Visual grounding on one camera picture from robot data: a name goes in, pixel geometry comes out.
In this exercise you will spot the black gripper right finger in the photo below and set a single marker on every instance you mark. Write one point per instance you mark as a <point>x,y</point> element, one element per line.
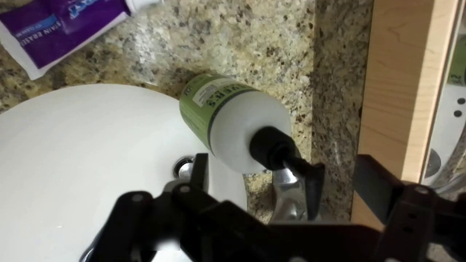
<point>423,223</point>

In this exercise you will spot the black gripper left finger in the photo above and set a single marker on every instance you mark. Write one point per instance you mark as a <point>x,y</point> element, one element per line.
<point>161,227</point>

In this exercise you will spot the white oval sink basin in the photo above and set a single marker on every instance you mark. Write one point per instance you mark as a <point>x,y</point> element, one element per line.
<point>73,160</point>

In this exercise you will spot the green pump soap bottle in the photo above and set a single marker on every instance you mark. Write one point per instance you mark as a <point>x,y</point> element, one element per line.
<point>233,116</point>

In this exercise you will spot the chrome faucet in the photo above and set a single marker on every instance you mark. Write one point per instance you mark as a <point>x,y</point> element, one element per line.
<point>286,193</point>

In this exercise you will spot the light wooden cabinet panel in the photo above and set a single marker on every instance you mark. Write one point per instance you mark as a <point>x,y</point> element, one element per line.
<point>402,73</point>

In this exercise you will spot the purple toothpaste tube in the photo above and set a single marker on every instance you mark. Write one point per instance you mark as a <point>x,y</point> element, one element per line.
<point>73,29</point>

